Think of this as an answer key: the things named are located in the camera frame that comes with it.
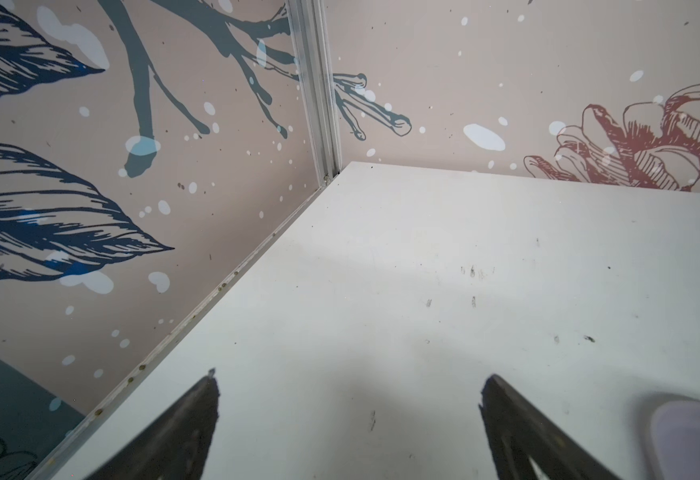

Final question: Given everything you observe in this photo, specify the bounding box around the lilac plastic tray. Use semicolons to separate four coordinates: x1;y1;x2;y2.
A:
647;400;700;480

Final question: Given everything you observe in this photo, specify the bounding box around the aluminium corner post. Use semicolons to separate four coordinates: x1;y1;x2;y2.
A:
286;0;342;188

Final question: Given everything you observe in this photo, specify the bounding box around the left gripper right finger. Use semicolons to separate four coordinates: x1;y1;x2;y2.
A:
479;374;616;479

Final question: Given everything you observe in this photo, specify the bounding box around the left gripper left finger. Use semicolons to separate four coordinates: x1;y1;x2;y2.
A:
89;369;220;480

